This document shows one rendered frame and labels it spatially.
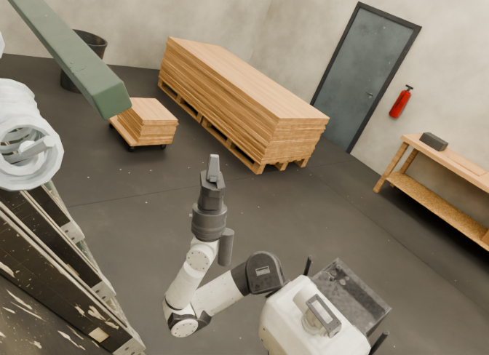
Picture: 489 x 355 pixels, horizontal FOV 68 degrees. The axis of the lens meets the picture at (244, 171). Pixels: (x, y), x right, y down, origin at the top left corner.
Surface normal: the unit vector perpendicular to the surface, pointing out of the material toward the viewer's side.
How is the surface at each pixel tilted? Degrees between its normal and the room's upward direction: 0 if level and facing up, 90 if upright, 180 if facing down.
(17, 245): 90
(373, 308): 23
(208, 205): 80
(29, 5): 32
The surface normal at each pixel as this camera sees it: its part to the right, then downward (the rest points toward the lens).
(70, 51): -0.09, -0.64
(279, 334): -0.54, -0.21
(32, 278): 0.61, 0.57
